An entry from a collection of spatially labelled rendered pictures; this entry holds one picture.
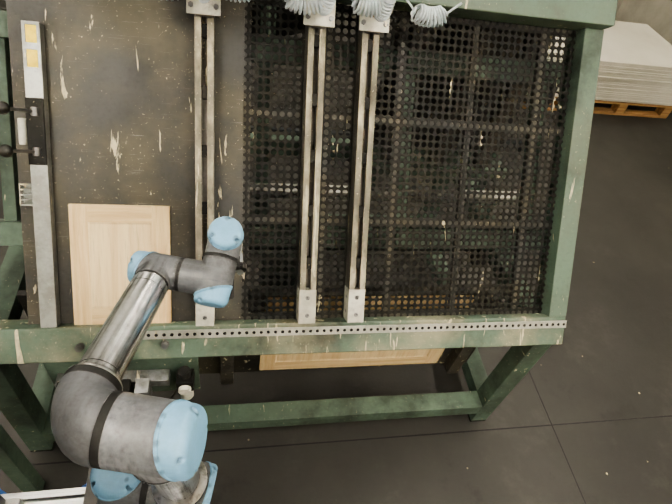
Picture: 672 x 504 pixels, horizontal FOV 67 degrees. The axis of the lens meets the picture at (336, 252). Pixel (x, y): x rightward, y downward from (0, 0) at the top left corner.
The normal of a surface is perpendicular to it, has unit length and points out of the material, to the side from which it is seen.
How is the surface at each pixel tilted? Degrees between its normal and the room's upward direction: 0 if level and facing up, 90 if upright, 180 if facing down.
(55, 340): 52
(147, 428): 13
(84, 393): 20
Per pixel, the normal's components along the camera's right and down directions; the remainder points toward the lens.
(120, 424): 0.13, -0.49
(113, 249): 0.20, 0.18
